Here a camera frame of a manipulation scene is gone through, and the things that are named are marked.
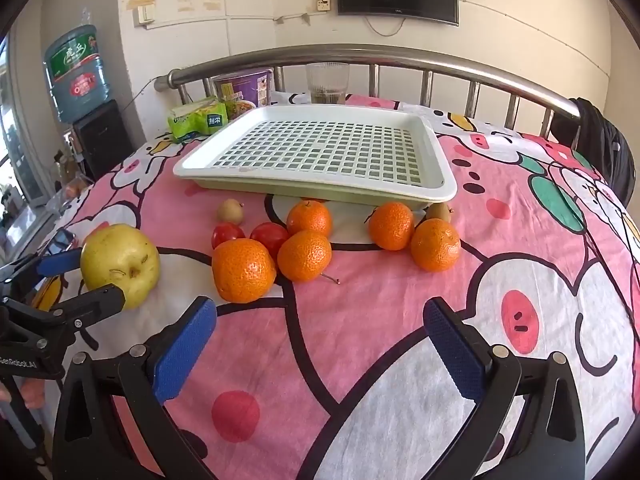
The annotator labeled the orange tangerine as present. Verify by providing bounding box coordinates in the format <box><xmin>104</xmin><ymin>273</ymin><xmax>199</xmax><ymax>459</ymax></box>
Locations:
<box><xmin>411</xmin><ymin>218</ymin><xmax>461</xmax><ymax>273</ymax></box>
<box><xmin>368</xmin><ymin>202</ymin><xmax>415</xmax><ymax>251</ymax></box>
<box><xmin>212</xmin><ymin>238</ymin><xmax>277</xmax><ymax>304</ymax></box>
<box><xmin>286</xmin><ymin>200</ymin><xmax>333</xmax><ymax>238</ymax></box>
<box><xmin>277</xmin><ymin>230</ymin><xmax>333</xmax><ymax>283</ymax></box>

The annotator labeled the white wall cable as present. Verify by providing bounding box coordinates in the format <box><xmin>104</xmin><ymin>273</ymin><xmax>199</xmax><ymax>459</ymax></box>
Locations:
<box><xmin>273</xmin><ymin>11</ymin><xmax>318</xmax><ymax>25</ymax></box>

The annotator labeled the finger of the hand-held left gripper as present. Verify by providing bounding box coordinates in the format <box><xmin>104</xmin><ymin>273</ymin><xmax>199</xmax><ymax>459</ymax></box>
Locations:
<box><xmin>5</xmin><ymin>282</ymin><xmax>126</xmax><ymax>347</ymax></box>
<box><xmin>0</xmin><ymin>247</ymin><xmax>83</xmax><ymax>291</ymax></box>

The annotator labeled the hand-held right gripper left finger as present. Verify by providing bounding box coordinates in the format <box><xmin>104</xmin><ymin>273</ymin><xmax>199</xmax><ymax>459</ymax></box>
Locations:
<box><xmin>52</xmin><ymin>296</ymin><xmax>218</xmax><ymax>480</ymax></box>

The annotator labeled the purple instant noodle cup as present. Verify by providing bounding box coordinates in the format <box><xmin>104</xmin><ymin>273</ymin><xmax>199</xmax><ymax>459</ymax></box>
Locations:
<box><xmin>212</xmin><ymin>69</ymin><xmax>274</xmax><ymax>120</ymax></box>

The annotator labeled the metal bed rail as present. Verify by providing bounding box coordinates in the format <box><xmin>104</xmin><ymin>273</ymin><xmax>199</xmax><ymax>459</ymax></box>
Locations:
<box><xmin>154</xmin><ymin>44</ymin><xmax>583</xmax><ymax>133</ymax></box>

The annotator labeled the white perforated plastic tray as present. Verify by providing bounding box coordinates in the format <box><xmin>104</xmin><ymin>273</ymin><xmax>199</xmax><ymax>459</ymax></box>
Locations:
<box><xmin>172</xmin><ymin>105</ymin><xmax>458</xmax><ymax>207</ymax></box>

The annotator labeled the large yellow pomelo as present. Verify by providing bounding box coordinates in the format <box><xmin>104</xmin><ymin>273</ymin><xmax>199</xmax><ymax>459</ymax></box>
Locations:
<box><xmin>80</xmin><ymin>224</ymin><xmax>162</xmax><ymax>311</ymax></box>

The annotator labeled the ribbed clear glass cup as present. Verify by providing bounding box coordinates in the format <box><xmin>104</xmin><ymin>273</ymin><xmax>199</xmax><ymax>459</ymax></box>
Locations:
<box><xmin>306</xmin><ymin>62</ymin><xmax>350</xmax><ymax>106</ymax></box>

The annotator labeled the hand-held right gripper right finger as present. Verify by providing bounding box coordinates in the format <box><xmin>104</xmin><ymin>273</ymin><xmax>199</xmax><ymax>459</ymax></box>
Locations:
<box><xmin>422</xmin><ymin>296</ymin><xmax>586</xmax><ymax>480</ymax></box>

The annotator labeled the green snack packet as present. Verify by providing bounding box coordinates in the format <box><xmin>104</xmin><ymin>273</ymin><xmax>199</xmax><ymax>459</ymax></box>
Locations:
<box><xmin>167</xmin><ymin>96</ymin><xmax>230</xmax><ymax>143</ymax></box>

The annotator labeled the red tomato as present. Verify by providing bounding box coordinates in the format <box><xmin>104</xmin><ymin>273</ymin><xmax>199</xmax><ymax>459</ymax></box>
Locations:
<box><xmin>211</xmin><ymin>222</ymin><xmax>246</xmax><ymax>250</ymax></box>
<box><xmin>249</xmin><ymin>222</ymin><xmax>290</xmax><ymax>261</ymax></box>

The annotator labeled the blue water jug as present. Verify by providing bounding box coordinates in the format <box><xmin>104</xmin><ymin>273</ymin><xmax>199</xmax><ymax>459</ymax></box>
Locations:
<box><xmin>42</xmin><ymin>24</ymin><xmax>112</xmax><ymax>123</ymax></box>

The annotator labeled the black jacket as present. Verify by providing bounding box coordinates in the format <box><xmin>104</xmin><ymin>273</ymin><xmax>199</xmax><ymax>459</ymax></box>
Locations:
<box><xmin>550</xmin><ymin>97</ymin><xmax>636</xmax><ymax>208</ymax></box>

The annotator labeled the smartphone with pink case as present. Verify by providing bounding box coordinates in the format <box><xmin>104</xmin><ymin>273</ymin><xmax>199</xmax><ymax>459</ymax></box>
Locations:
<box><xmin>40</xmin><ymin>228</ymin><xmax>78</xmax><ymax>258</ymax></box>

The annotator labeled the brown kiwi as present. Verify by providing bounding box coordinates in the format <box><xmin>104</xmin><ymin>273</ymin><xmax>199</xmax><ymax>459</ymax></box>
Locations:
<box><xmin>425</xmin><ymin>202</ymin><xmax>453</xmax><ymax>224</ymax></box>
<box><xmin>217</xmin><ymin>199</ymin><xmax>245</xmax><ymax>225</ymax></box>

